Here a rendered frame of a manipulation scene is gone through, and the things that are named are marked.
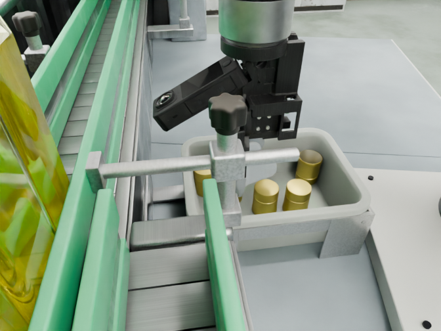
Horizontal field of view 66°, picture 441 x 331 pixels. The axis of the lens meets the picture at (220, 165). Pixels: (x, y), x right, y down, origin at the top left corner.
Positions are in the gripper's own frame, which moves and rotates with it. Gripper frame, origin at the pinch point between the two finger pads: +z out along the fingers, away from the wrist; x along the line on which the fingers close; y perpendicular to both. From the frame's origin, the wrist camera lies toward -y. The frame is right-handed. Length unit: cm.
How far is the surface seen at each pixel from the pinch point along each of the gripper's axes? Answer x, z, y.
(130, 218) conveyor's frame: -11.4, -7.1, -12.6
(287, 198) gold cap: -4.4, 0.6, 7.0
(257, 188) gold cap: -3.3, -0.9, 2.9
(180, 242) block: -15.6, -7.6, -8.1
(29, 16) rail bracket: 10.0, -20.5, -22.3
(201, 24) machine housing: 70, 0, 5
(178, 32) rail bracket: 48.2, -5.0, -3.0
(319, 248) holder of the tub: -11.0, 3.5, 9.3
